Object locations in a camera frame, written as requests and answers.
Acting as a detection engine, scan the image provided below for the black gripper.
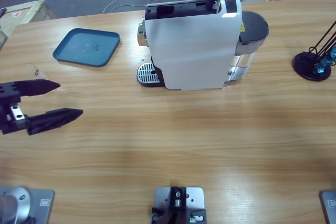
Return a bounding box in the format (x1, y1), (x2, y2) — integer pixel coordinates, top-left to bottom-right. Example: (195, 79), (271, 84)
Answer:
(0, 79), (84, 136)

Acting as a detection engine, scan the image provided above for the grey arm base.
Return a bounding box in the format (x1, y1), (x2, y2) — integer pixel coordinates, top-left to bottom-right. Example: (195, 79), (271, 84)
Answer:
(0, 186), (55, 224)
(319, 190), (336, 224)

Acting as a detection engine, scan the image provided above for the white capsule coffee machine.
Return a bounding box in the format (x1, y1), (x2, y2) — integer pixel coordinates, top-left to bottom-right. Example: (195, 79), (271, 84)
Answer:
(137, 0), (244, 91)

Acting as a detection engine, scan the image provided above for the wooden crate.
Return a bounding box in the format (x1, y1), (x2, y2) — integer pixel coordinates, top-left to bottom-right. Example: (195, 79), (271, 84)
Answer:
(0, 0), (57, 37)

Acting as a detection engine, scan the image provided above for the clear water tank black lid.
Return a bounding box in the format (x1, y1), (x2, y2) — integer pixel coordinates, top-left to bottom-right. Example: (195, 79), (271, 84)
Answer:
(227, 10), (270, 86)

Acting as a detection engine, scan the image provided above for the clear glass cup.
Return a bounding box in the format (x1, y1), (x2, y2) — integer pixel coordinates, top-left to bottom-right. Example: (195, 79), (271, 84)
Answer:
(14, 63), (55, 82)

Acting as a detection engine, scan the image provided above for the black capsule holder stand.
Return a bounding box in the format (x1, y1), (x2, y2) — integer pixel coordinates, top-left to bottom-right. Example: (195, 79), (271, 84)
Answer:
(292, 20), (336, 82)

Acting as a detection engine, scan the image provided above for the white block with dark post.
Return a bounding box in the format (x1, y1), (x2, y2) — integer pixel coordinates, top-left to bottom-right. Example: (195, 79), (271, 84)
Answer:
(151, 186), (207, 224)

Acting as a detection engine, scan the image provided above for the metal drip tray grate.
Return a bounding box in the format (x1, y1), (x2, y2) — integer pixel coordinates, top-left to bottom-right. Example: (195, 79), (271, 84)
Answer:
(136, 62), (165, 88)

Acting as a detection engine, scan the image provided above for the teal plastic tray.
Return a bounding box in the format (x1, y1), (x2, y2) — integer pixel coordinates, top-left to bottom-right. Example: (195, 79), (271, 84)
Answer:
(52, 28), (121, 68)

